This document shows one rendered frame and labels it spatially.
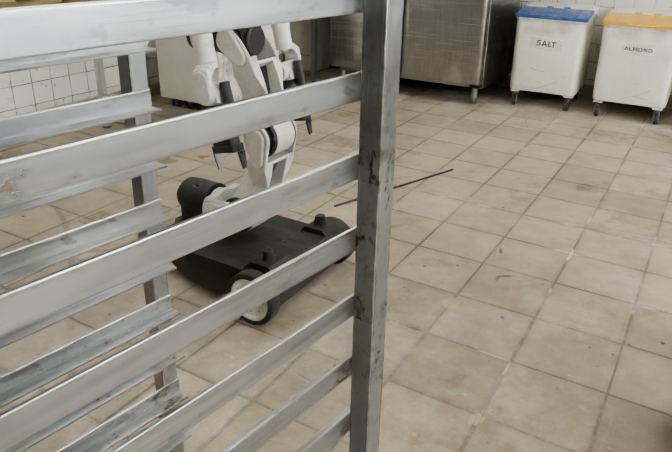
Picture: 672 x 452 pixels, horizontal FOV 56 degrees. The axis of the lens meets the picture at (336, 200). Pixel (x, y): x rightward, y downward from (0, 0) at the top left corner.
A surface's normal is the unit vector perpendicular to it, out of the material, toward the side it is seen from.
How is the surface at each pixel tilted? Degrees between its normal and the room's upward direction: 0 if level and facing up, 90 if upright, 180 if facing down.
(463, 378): 0
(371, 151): 90
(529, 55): 90
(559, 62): 92
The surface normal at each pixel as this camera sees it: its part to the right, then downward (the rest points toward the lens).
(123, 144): 0.77, 0.26
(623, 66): -0.53, 0.36
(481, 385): 0.02, -0.92
